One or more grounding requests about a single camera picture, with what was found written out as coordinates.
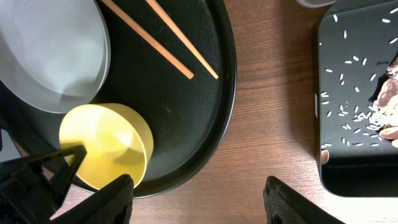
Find food scraps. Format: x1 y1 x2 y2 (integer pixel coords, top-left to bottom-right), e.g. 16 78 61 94
320 6 398 166

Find black rectangular tray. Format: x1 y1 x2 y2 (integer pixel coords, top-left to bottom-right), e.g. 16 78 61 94
315 0 397 197

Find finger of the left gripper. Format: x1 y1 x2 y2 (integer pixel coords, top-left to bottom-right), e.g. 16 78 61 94
1 145 86 223

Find yellow bowl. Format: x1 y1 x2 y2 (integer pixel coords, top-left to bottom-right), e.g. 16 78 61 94
59 103 154 190

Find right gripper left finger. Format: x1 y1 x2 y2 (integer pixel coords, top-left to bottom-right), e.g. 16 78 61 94
51 174 134 224

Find round black tray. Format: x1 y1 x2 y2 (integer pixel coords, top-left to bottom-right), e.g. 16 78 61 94
1 1 237 198

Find wooden chopstick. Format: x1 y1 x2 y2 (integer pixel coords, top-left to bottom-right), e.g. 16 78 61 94
102 0 194 79
146 0 219 79

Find grey plate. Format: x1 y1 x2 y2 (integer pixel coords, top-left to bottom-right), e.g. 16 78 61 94
1 0 111 113

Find clear plastic bin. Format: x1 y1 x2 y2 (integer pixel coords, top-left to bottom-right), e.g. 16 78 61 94
296 0 336 8

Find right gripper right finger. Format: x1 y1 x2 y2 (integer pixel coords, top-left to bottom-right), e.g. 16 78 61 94
263 176 344 224

